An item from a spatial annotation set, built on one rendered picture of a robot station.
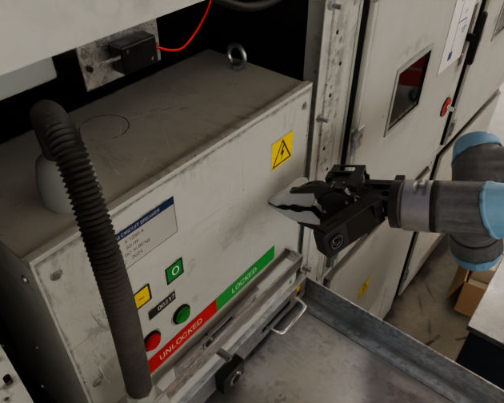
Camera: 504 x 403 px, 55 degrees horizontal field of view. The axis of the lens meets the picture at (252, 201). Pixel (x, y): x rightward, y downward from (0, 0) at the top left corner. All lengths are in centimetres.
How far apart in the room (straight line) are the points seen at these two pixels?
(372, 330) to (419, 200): 45
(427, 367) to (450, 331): 120
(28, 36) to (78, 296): 28
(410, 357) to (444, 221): 45
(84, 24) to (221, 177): 29
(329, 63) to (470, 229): 34
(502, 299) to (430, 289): 101
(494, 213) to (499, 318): 70
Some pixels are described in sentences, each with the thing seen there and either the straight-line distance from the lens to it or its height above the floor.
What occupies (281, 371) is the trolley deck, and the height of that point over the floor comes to 85.
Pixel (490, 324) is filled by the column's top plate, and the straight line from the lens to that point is 135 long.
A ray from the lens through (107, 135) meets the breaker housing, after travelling 68.
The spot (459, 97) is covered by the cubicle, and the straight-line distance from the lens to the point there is 166.
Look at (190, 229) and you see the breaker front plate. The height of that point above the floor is 129.
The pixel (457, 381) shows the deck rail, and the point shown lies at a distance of 108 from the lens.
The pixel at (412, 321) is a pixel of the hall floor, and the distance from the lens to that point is 226.
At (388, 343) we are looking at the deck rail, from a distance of 110.
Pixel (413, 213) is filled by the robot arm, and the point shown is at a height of 129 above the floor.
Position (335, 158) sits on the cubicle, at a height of 118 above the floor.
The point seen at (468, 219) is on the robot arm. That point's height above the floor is 131.
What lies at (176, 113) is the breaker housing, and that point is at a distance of 71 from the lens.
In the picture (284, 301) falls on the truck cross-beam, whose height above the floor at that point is 92.
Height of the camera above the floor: 174
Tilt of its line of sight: 40 degrees down
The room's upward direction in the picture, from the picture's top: straight up
